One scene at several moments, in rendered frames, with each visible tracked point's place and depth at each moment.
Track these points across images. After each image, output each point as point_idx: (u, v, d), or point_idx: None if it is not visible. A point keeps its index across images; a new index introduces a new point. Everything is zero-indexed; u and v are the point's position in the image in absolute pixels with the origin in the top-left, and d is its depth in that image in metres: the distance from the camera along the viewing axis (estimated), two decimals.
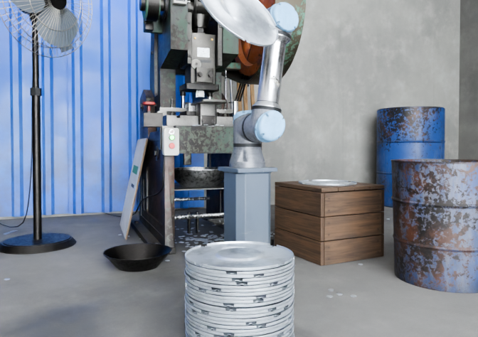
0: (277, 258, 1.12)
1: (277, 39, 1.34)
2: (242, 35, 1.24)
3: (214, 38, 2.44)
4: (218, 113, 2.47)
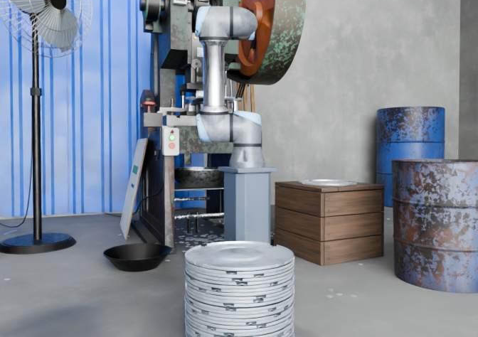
0: (277, 258, 1.12)
1: (188, 97, 2.18)
2: None
3: None
4: None
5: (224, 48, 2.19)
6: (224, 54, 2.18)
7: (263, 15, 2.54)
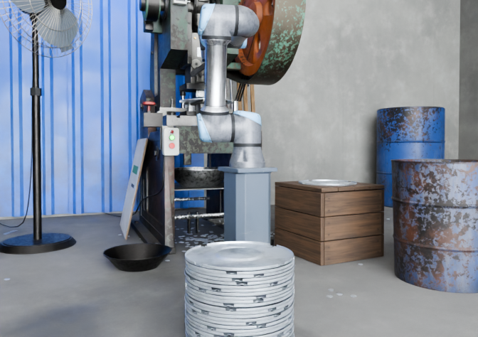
0: (277, 258, 1.12)
1: (197, 98, 2.25)
2: (184, 102, 2.37)
3: None
4: None
5: (201, 51, 2.15)
6: (202, 57, 2.16)
7: (256, 1, 2.63)
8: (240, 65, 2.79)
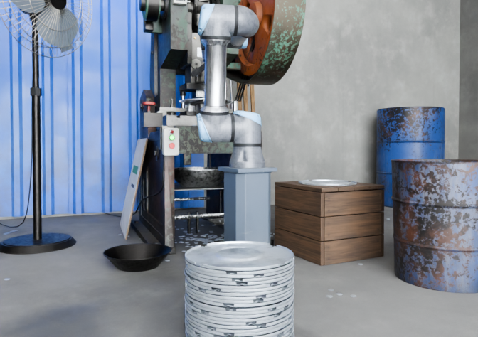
0: (277, 258, 1.12)
1: (231, 100, 2.36)
2: None
3: None
4: None
5: (202, 51, 2.15)
6: (203, 57, 2.16)
7: None
8: (261, 59, 2.48)
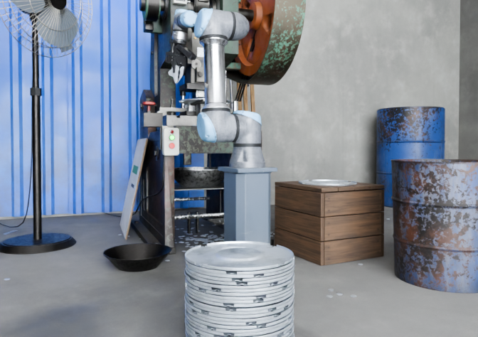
0: (277, 258, 1.12)
1: None
2: (225, 103, 2.43)
3: None
4: None
5: (187, 35, 2.21)
6: (186, 40, 2.21)
7: None
8: None
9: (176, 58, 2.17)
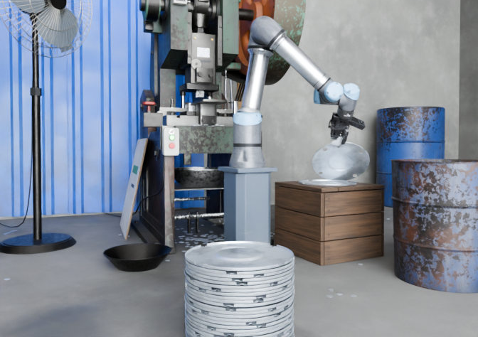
0: (277, 258, 1.12)
1: (365, 169, 2.25)
2: (359, 151, 2.15)
3: (214, 38, 2.44)
4: (218, 113, 2.47)
5: None
6: None
7: None
8: None
9: (348, 134, 2.03)
